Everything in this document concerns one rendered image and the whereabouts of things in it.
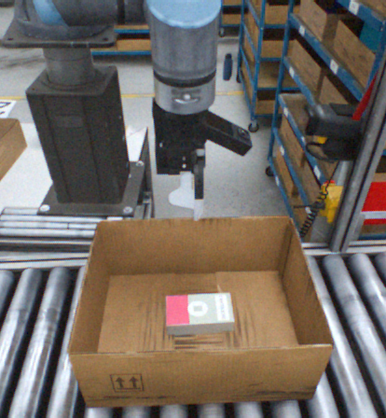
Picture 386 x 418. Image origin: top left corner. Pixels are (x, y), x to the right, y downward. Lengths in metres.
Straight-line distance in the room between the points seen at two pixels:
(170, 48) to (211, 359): 0.44
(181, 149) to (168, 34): 0.18
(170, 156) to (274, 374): 0.38
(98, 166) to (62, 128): 0.13
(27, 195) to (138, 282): 0.48
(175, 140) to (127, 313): 0.38
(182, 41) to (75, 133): 0.53
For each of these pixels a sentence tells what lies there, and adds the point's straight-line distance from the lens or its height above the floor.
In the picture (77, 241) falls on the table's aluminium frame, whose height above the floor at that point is 0.72.
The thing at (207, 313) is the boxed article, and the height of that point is 0.79.
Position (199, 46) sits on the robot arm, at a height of 1.28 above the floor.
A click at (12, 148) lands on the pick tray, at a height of 0.79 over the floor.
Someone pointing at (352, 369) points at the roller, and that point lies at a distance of 0.83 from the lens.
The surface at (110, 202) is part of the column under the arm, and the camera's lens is 1.10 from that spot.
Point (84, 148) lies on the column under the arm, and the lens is 1.01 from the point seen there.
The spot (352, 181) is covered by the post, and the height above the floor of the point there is 0.96.
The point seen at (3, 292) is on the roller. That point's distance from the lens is 0.99.
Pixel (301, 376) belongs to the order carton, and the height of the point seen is 0.83.
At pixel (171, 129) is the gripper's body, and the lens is 0.62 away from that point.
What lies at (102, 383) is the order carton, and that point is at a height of 0.84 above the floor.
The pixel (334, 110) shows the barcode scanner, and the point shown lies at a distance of 0.85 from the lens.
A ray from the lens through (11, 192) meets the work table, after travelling 1.25.
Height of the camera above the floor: 1.44
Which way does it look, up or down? 40 degrees down
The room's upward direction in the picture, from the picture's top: straight up
